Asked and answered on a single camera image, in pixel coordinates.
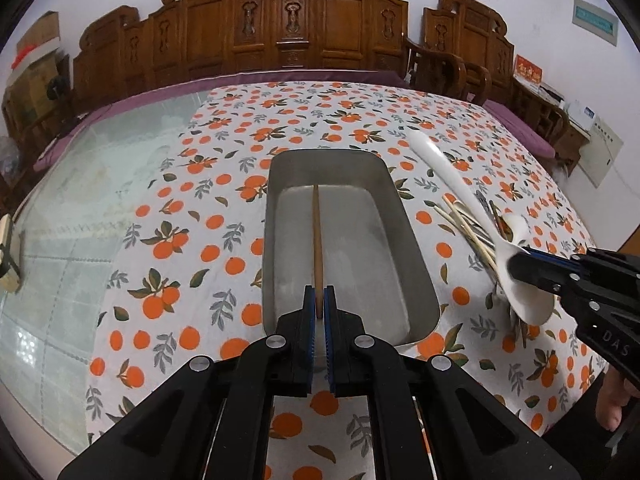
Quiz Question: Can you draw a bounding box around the orange print tablecloth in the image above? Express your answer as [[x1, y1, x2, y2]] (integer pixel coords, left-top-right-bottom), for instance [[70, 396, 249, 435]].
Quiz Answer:
[[85, 81, 608, 480]]

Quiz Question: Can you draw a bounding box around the small white ceramic spoon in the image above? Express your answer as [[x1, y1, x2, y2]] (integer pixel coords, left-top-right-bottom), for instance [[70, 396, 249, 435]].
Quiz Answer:
[[500, 212, 532, 251]]

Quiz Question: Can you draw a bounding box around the white appliance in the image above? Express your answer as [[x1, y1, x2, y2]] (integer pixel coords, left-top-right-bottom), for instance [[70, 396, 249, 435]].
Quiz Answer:
[[564, 99, 597, 134]]

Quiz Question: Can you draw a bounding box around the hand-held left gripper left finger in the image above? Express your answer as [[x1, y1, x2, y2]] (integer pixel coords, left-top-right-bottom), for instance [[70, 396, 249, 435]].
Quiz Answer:
[[57, 284, 322, 480]]

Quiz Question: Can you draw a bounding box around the cardboard box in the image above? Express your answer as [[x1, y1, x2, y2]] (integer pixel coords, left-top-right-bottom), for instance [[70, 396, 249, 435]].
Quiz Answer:
[[14, 10, 62, 63]]

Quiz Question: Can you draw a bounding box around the wooden side chair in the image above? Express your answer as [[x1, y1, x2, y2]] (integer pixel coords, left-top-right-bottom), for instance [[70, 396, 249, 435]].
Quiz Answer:
[[510, 75, 572, 161]]

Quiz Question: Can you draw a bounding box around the white wall box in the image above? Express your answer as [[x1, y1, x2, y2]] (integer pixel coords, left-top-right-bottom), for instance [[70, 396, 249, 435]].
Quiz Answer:
[[577, 112, 626, 189]]

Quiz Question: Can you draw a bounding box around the carved wooden armchair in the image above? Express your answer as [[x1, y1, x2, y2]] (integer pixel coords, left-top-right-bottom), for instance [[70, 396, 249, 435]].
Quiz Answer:
[[404, 0, 517, 107]]

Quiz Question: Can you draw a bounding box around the green wall panel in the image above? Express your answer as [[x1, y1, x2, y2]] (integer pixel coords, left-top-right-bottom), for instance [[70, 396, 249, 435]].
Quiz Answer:
[[572, 0, 619, 47]]

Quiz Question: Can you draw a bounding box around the small purple seat cushion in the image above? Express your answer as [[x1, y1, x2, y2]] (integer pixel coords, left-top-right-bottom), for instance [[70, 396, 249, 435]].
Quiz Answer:
[[481, 99, 557, 159]]

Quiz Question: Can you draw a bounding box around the rectangular metal tray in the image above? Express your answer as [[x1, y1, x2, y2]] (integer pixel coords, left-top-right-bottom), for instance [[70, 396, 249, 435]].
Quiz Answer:
[[261, 148, 442, 347]]

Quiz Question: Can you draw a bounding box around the person's right hand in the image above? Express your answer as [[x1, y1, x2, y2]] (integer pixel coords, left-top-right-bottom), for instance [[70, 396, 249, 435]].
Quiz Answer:
[[596, 369, 627, 432]]

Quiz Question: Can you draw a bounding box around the long purple seat cushion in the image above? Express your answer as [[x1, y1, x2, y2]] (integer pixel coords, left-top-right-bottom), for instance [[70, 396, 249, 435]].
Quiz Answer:
[[32, 67, 407, 173]]

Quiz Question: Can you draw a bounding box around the red desk calendar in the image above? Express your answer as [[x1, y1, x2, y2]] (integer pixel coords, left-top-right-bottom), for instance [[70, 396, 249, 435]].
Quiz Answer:
[[513, 53, 544, 86]]

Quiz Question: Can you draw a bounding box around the carved wooden bench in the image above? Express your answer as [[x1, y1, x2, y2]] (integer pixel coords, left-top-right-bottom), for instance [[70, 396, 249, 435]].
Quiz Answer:
[[72, 0, 412, 97]]

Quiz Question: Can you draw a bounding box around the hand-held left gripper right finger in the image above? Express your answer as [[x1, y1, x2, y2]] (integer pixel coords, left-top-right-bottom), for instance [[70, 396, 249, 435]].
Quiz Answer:
[[323, 285, 583, 480]]

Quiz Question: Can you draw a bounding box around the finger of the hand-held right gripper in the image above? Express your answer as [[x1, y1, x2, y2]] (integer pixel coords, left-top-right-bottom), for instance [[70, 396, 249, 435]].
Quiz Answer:
[[520, 246, 598, 262], [504, 252, 593, 306]]

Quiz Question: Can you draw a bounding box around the light wooden chopstick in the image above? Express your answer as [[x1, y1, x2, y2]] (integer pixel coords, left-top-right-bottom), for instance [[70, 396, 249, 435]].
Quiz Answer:
[[431, 202, 501, 276], [442, 198, 496, 257]]

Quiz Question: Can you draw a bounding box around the large white plastic spoon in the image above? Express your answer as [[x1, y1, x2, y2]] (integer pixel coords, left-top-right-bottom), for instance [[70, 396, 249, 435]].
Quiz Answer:
[[409, 132, 556, 324]]

